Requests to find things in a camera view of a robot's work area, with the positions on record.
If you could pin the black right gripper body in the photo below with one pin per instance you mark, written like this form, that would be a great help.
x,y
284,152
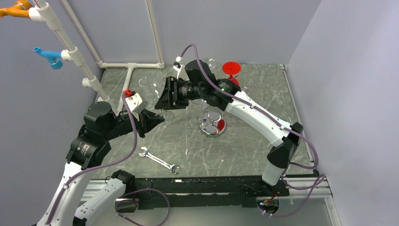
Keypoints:
x,y
187,91

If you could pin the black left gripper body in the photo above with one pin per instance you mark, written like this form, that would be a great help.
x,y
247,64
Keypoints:
x,y
124,124

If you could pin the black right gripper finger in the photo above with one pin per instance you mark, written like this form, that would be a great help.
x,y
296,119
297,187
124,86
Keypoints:
x,y
171,85
166,102

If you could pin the clear wine glass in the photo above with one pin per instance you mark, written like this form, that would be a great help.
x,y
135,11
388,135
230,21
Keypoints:
x,y
211,64
167,114
147,82

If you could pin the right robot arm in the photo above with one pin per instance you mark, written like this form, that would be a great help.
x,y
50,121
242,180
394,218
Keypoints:
x,y
228,97

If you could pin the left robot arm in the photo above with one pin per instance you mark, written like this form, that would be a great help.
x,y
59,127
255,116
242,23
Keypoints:
x,y
86,154

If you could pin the clear wine glass back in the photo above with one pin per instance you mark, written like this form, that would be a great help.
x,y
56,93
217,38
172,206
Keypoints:
x,y
211,64

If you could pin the chrome wine glass rack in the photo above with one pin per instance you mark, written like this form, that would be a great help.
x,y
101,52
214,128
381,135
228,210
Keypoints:
x,y
212,123

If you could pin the red plastic wine glass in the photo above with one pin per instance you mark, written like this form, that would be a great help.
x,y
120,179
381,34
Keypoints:
x,y
232,69

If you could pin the silver double open wrench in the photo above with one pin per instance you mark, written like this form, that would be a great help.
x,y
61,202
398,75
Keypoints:
x,y
171,167

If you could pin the blue pipe fitting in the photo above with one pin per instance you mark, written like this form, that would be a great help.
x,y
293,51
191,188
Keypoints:
x,y
54,58

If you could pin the orange pipe fitting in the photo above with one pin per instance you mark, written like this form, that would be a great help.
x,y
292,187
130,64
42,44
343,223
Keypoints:
x,y
19,9

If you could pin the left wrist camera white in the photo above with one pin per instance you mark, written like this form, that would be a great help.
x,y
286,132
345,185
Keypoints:
x,y
135,103

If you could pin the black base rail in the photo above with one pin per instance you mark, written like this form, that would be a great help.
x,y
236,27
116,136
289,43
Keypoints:
x,y
153,193

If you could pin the white PVC pipe frame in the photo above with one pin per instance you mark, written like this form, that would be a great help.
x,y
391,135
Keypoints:
x,y
42,12

